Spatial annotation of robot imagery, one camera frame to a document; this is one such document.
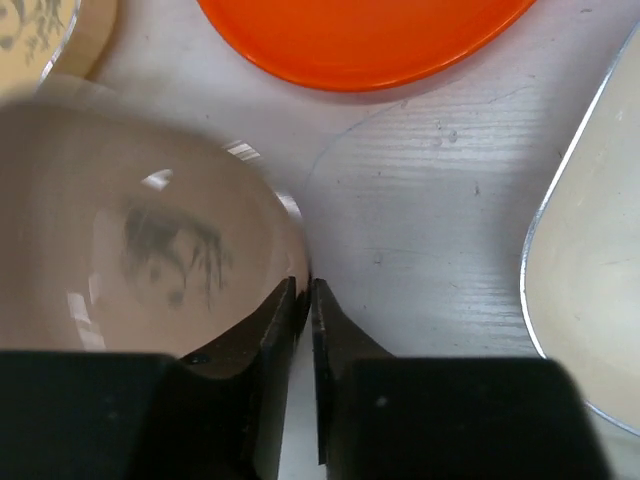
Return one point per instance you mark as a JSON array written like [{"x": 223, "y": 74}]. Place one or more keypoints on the cream round flower plate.
[{"x": 43, "y": 38}]

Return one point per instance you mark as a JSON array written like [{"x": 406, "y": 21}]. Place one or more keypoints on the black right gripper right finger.
[{"x": 385, "y": 417}]

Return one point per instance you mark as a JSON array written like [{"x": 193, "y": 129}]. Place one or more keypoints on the orange round plate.
[{"x": 359, "y": 45}]

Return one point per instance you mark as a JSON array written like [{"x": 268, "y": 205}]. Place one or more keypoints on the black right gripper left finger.
[{"x": 216, "y": 413}]

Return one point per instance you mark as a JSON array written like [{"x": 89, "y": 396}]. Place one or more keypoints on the brown square panda plate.
[{"x": 121, "y": 233}]

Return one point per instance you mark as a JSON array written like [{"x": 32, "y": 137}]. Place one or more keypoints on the cream square panda plate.
[{"x": 579, "y": 272}]

